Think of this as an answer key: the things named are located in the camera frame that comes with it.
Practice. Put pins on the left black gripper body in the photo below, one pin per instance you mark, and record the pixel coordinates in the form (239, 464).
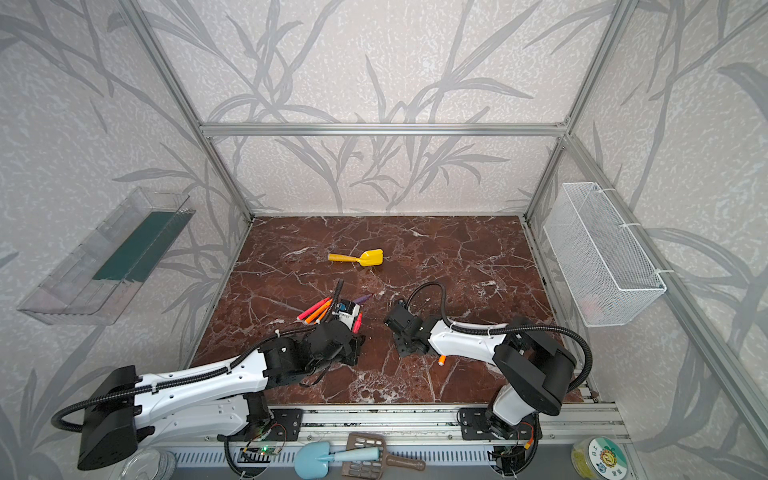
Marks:
(346, 335)

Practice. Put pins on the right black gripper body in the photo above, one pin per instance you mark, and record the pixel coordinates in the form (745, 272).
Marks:
(398, 324)

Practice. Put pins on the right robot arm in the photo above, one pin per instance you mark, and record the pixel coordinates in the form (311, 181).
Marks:
(541, 363)

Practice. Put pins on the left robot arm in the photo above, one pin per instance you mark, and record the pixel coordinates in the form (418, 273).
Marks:
(129, 411)

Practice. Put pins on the orange highlighter pen upper group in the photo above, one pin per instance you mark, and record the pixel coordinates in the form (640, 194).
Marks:
(317, 312)

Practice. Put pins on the pink highlighter pen upper group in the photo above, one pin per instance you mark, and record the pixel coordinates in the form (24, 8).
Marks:
(308, 312)

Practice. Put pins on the purple highlighter pen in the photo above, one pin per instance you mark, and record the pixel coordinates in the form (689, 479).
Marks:
(363, 299)

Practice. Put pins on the yellow toy shovel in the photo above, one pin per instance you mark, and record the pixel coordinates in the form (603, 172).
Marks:
(366, 259)

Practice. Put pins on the light blue toy shovel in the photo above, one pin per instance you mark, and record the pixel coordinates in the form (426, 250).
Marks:
(313, 459)

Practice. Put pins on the brown toy spatula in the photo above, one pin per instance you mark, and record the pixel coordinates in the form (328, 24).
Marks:
(375, 469)

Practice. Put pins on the clear round lid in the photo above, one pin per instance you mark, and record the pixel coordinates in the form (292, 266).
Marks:
(147, 464)

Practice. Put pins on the yellow green tape roll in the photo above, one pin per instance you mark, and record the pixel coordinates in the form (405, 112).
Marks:
(599, 458)

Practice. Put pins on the aluminium front rail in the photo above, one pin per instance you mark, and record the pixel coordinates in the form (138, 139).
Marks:
(399, 424)

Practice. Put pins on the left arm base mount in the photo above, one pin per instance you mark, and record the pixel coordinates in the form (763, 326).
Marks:
(270, 423)

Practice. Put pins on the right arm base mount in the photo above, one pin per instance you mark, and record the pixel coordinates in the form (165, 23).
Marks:
(481, 424)

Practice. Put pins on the white wire mesh basket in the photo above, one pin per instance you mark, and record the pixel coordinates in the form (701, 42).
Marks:
(609, 275)

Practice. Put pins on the clear plastic wall bin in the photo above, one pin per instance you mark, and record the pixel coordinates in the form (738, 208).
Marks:
(96, 282)

